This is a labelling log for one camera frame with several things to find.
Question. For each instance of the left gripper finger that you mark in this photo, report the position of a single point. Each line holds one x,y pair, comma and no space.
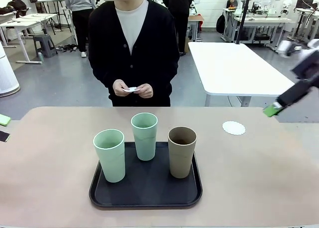
4,119
3,136

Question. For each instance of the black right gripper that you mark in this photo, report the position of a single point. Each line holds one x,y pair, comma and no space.
294,93

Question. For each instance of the brown tall cup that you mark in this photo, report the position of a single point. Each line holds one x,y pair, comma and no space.
180,163

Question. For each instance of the pale green tall cup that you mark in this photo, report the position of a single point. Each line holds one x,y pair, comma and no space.
112,163

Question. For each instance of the white scalloped paper coaster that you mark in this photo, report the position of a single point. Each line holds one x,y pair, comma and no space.
233,128
130,89

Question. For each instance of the person's left forearm black sleeve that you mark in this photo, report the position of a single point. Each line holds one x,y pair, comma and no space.
164,75

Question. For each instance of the person's right forearm black sleeve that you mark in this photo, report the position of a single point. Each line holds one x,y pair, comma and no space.
102,75

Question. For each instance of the person's right hand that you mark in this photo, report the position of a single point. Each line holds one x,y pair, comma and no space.
119,88

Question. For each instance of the person's left hand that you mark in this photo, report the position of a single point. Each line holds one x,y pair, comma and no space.
147,91

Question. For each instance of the white cylindrical air purifier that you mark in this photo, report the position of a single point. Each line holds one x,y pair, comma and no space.
7,75

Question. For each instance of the large white table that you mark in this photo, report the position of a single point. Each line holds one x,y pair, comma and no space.
236,68

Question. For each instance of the green bottle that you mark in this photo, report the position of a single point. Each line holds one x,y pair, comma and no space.
40,58

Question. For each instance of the gray plastic step stool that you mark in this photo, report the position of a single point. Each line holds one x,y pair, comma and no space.
45,44

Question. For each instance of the white workbench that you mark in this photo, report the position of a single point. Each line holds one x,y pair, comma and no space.
261,20

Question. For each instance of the white folding table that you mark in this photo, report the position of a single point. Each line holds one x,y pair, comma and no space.
15,24
42,15

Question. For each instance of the black backpack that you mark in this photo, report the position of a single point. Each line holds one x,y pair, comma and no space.
220,24

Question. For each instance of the black stand pole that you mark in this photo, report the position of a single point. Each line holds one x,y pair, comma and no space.
245,13

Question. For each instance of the white desk with monitor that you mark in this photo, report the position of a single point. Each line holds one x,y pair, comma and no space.
305,11

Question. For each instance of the black bag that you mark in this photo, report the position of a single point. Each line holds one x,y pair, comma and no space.
15,6

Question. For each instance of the person in black cardigan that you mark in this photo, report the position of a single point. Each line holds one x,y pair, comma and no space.
107,43

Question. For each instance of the bystander in gray hoodie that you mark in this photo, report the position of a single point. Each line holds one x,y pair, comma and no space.
79,13

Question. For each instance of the mint green tall cup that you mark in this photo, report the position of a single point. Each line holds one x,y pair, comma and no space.
144,148

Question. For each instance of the bystander in black clothes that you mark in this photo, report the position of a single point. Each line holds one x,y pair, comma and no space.
178,13

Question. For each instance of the black plastic serving tray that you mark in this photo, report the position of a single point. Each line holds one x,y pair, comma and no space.
149,188

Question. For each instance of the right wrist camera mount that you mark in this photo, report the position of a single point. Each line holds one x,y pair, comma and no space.
284,47

